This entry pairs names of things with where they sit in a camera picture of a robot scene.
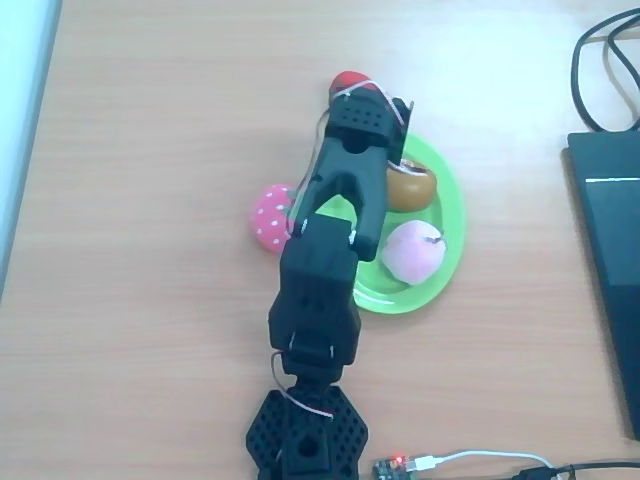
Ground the brown toy kiwi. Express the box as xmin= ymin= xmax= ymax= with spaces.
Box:
xmin=385 ymin=158 xmax=437 ymax=214

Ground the green oval plate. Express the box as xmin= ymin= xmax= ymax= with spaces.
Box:
xmin=349 ymin=132 xmax=468 ymax=316

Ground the red toy tomato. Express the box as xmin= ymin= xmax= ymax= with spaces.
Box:
xmin=328 ymin=71 xmax=382 ymax=109

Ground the pink plush peach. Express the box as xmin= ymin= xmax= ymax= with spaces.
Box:
xmin=381 ymin=220 xmax=449 ymax=287

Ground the pink plush strawberry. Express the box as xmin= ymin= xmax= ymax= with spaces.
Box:
xmin=248 ymin=183 xmax=300 ymax=257

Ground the black laptop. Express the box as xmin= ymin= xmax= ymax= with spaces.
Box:
xmin=565 ymin=129 xmax=640 ymax=442

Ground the motor controller circuit board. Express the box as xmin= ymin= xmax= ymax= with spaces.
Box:
xmin=371 ymin=452 xmax=419 ymax=480

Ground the black cable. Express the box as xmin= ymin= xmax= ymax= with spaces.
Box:
xmin=509 ymin=460 xmax=640 ymax=480
xmin=603 ymin=13 xmax=640 ymax=99
xmin=571 ymin=0 xmax=640 ymax=134

